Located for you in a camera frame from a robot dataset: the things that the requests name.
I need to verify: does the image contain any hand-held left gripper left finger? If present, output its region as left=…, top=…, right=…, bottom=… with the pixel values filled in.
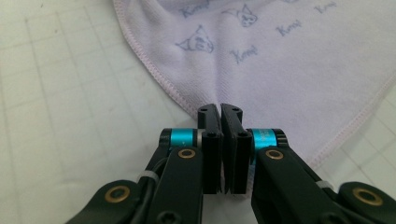
left=146, top=103, right=224, bottom=224

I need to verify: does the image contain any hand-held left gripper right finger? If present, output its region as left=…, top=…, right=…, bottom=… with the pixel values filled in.
left=219, top=103, right=344, bottom=224

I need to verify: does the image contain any lavender printed towel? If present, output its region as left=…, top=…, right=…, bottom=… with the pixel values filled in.
left=112, top=0, right=396, bottom=190

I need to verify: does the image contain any white grid foam mat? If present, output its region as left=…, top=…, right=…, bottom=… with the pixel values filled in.
left=0, top=0, right=396, bottom=224

